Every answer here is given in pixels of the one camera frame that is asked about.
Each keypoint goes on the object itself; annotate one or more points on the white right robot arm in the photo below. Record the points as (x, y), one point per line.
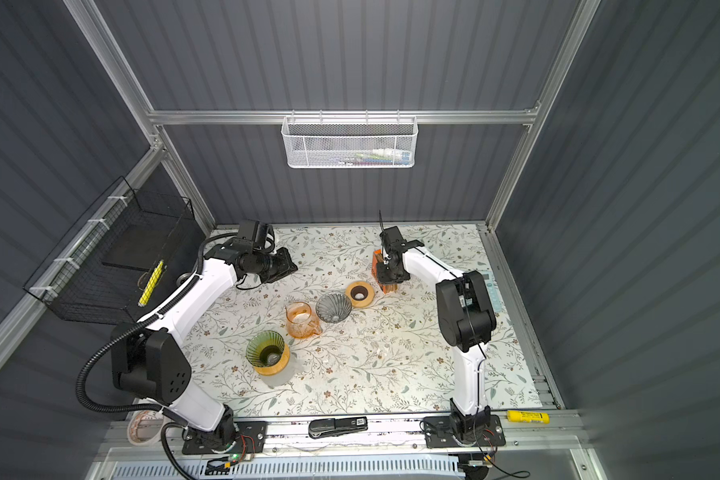
(466, 320)

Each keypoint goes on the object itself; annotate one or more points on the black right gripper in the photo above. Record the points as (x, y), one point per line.
(383, 278)

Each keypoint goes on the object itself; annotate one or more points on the light blue calculator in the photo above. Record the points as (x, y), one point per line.
(494, 292)

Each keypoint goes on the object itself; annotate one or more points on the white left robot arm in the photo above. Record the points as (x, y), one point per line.
(150, 363)

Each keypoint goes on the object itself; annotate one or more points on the yellow tube on rail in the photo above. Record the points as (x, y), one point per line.
(522, 416)

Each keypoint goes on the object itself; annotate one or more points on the silver cylinder can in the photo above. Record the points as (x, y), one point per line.
(183, 278)

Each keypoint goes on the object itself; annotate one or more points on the orange glass pitcher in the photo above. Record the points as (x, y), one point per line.
(301, 321)

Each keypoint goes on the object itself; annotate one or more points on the orange coffee filter box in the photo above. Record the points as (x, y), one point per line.
(377, 260)

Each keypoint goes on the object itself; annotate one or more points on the black wire basket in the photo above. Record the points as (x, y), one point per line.
(99, 274)

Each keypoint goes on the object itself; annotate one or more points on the white wire basket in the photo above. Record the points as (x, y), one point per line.
(307, 143)

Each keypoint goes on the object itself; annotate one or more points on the grey glass dripper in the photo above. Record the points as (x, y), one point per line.
(333, 308)

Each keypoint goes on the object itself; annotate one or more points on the green glass dripper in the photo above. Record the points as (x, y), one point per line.
(263, 338)

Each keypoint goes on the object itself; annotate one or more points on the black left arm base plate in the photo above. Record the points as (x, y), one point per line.
(246, 437)

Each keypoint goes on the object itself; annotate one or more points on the yellow marker pen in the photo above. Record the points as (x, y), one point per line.
(151, 284)

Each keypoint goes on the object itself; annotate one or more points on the black stapler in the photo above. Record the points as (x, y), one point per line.
(333, 427)

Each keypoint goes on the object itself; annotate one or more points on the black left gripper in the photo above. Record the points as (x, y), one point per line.
(286, 266)

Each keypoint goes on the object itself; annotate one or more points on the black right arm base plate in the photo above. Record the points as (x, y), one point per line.
(441, 432)

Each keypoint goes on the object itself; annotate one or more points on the pens in white basket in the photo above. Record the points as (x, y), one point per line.
(375, 157)

